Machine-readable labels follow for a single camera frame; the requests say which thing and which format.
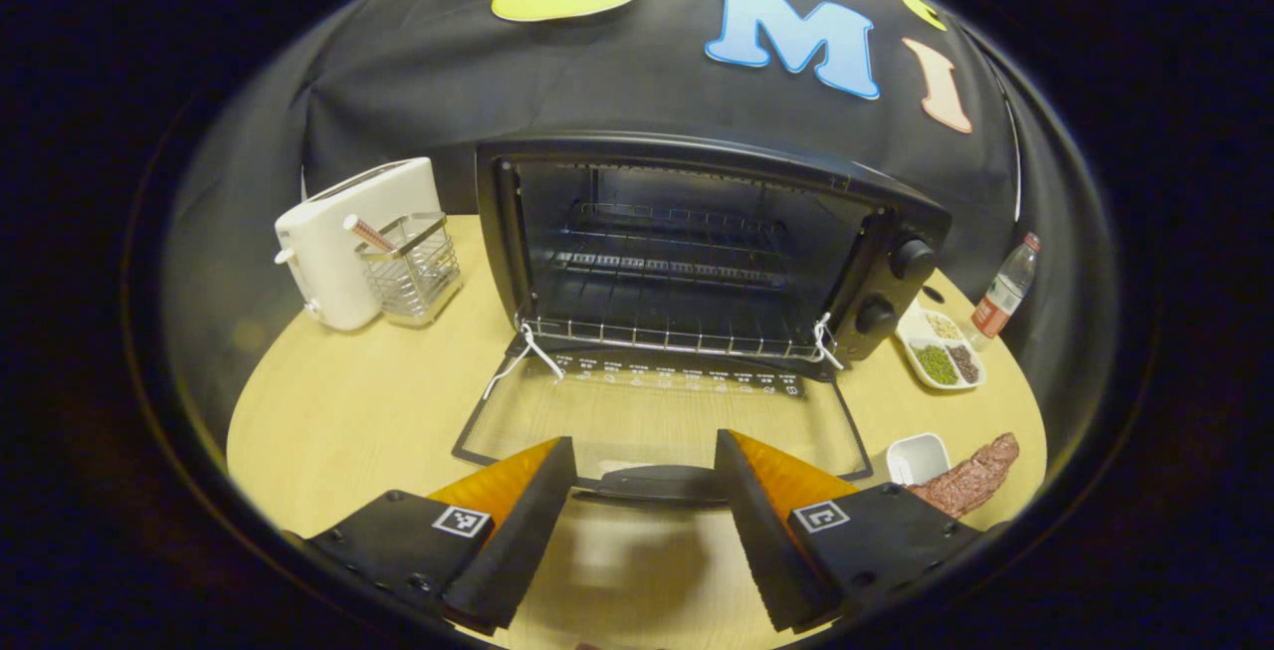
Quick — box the small white dish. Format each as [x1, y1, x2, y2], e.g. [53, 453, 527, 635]
[886, 433, 952, 488]

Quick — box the metal wire basket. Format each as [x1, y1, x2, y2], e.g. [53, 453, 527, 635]
[356, 212, 463, 325]

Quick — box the black backdrop cloth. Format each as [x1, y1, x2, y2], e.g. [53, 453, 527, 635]
[164, 0, 1116, 492]

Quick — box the metal wire oven rack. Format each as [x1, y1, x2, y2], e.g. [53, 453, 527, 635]
[516, 315, 835, 362]

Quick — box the red label plastic bottle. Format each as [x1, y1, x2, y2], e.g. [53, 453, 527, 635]
[970, 232, 1043, 352]

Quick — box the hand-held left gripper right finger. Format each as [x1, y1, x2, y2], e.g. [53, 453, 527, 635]
[714, 429, 1001, 634]

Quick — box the red raw steak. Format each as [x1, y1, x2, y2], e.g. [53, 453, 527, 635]
[908, 433, 1021, 520]

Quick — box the black electric oven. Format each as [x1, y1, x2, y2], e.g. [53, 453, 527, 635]
[453, 132, 953, 508]

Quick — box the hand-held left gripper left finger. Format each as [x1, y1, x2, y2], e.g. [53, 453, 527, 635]
[289, 436, 578, 633]

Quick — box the white divided bean plate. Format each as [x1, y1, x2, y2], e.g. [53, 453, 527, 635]
[896, 304, 987, 392]

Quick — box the white toaster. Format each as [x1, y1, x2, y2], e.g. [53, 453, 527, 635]
[274, 157, 444, 332]

